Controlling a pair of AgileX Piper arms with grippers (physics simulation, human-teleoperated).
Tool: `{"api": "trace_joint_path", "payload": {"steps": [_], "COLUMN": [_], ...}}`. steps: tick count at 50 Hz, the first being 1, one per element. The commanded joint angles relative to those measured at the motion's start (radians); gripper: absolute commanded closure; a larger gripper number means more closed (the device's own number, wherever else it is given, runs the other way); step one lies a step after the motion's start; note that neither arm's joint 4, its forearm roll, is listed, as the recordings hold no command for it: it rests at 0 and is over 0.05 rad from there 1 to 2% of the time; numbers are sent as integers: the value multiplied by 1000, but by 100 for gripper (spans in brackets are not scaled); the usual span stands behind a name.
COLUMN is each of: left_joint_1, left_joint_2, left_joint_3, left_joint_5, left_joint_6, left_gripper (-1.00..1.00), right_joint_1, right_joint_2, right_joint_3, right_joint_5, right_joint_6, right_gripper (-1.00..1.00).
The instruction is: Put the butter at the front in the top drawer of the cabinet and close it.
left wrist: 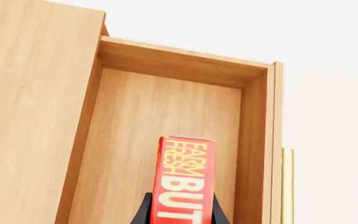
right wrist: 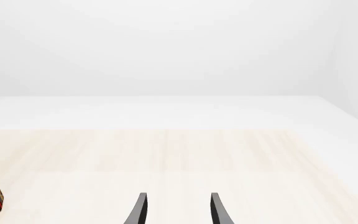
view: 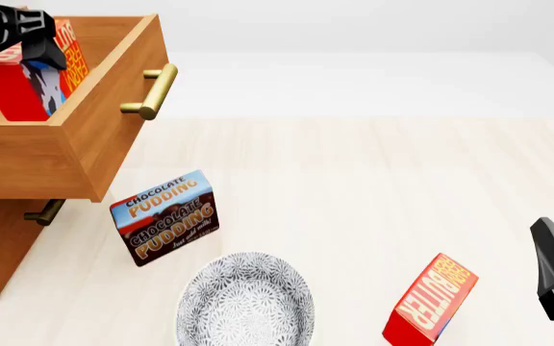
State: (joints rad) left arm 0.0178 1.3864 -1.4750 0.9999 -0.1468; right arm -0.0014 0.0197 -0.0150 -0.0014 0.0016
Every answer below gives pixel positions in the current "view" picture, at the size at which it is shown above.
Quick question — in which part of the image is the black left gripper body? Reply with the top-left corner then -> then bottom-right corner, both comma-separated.
0,7 -> 58,45

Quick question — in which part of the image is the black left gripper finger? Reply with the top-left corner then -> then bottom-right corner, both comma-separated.
19,35 -> 69,72

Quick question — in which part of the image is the red butter box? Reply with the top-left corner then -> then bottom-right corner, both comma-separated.
0,17 -> 89,123
381,252 -> 480,346

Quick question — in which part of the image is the wooden cabinet drawer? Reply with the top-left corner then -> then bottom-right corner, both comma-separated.
0,12 -> 170,204

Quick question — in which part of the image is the chocolate pudding box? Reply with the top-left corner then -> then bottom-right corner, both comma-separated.
109,168 -> 221,268

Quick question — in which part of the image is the grey patterned bowl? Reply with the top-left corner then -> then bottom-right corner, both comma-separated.
175,251 -> 316,346

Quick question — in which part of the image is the brass drawer handle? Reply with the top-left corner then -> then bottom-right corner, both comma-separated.
23,198 -> 66,228
119,62 -> 179,121

